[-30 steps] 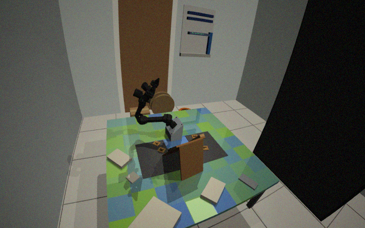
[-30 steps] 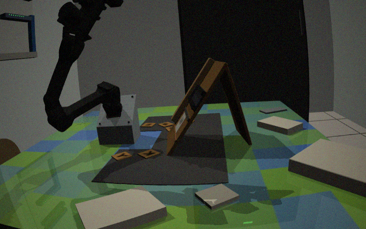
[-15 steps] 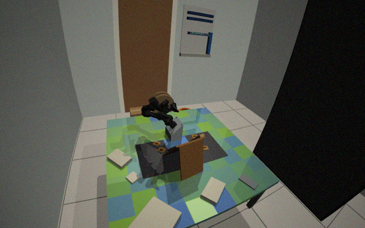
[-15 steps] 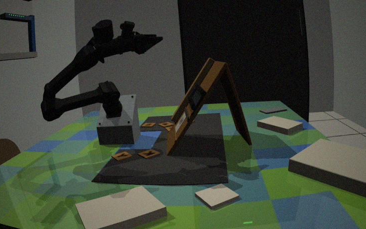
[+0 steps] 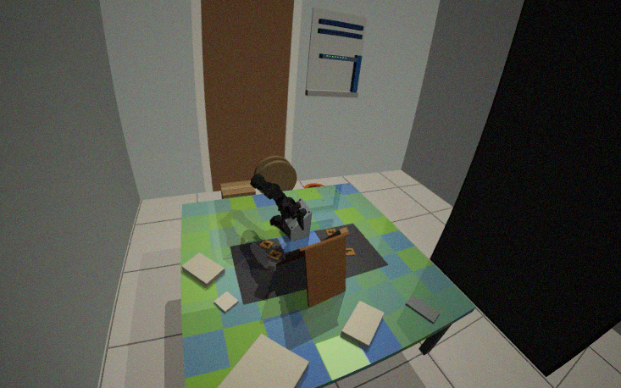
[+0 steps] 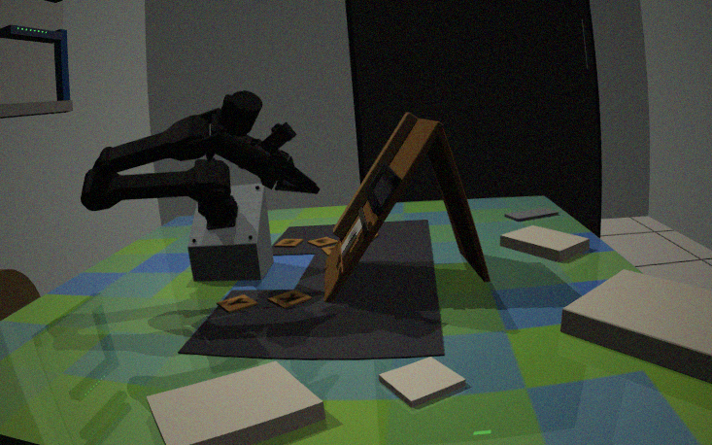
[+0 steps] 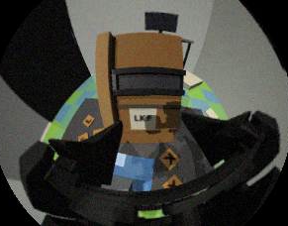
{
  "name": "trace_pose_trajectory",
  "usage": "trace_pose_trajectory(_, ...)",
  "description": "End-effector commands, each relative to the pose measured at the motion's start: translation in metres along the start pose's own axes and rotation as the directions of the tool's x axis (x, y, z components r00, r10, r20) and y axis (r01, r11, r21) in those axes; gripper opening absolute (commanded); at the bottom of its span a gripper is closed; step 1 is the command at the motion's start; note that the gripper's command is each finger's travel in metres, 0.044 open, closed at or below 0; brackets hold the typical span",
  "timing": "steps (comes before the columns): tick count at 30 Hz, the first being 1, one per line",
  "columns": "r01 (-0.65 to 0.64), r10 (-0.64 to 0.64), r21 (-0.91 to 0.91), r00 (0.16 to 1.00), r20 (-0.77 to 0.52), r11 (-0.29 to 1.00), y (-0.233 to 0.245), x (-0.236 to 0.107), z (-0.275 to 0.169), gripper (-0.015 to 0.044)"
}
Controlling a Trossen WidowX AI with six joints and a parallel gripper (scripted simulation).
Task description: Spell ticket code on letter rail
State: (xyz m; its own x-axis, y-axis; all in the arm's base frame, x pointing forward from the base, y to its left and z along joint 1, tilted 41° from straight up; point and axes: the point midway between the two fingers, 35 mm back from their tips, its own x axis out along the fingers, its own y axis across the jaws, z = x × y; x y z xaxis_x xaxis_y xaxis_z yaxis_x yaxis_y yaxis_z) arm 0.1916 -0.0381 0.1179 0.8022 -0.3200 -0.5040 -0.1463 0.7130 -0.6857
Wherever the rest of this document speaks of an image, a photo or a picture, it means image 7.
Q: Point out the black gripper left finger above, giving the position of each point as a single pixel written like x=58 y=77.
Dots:
x=97 y=154

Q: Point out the white paper ticket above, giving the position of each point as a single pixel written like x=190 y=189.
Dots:
x=143 y=119

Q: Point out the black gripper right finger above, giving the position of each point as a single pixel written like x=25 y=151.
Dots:
x=213 y=135

